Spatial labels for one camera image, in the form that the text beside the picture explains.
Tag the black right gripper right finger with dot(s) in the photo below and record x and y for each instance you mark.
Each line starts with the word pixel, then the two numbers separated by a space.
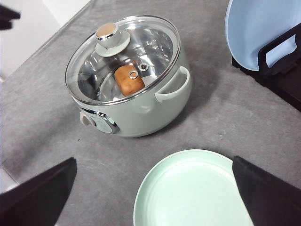
pixel 271 200

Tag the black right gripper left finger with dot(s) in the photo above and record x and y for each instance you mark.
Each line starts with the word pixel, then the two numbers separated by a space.
pixel 39 200

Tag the green plate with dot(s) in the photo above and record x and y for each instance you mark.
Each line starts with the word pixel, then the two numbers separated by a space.
pixel 193 187

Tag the glass steamer lid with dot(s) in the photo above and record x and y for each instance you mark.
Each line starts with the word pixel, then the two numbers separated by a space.
pixel 117 64

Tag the brown potato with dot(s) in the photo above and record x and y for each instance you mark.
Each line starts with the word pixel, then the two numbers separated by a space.
pixel 128 79

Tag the black plate rack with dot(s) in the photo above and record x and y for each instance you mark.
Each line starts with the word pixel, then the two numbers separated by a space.
pixel 283 78

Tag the green electric steamer pot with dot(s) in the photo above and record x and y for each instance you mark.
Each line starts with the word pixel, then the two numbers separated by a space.
pixel 150 114

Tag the blue plate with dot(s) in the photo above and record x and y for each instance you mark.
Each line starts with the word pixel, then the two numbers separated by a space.
pixel 251 24

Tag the grey table cloth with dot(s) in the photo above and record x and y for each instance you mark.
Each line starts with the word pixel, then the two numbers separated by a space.
pixel 226 112

